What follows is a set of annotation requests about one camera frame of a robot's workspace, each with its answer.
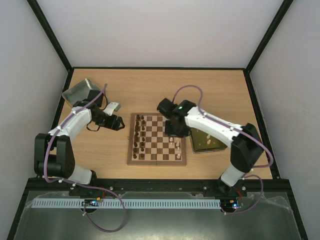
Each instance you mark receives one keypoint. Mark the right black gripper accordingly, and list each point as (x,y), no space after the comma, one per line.
(173,128)

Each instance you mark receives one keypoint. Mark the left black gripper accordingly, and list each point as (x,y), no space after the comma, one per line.
(113,126)

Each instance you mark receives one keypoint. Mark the gold tin with pieces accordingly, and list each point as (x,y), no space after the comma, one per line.
(202,142)

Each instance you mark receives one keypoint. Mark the wooden chess board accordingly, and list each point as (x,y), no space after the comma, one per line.
(148,145)

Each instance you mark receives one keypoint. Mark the silver metal tin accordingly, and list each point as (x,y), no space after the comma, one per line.
(80,91)

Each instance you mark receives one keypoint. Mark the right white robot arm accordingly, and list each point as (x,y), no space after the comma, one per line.
(244,141)

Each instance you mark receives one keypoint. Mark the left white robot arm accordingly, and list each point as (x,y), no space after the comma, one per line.
(54,158)

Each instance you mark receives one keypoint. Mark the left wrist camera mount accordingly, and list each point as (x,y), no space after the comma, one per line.
(111,108)

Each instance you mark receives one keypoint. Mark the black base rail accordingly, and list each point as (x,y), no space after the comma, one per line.
(209,188)

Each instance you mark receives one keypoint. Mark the white slotted cable duct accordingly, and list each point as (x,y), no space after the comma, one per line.
(73,203)

